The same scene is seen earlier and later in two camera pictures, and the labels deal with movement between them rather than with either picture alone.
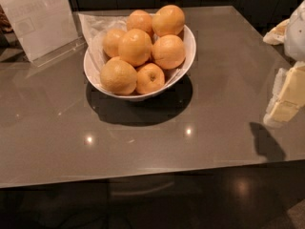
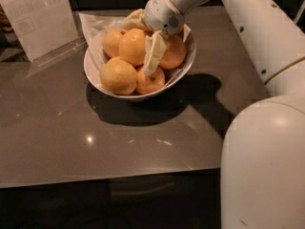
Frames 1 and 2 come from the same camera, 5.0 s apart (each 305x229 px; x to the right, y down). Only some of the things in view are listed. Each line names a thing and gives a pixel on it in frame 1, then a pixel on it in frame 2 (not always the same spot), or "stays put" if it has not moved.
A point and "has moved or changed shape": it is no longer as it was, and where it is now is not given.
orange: (168, 52) stays put
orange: (118, 76) stays put
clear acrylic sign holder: (44, 19) stays put
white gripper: (295, 35) to (161, 16)
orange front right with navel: (150, 79) stays put
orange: (168, 20) has moved or changed shape
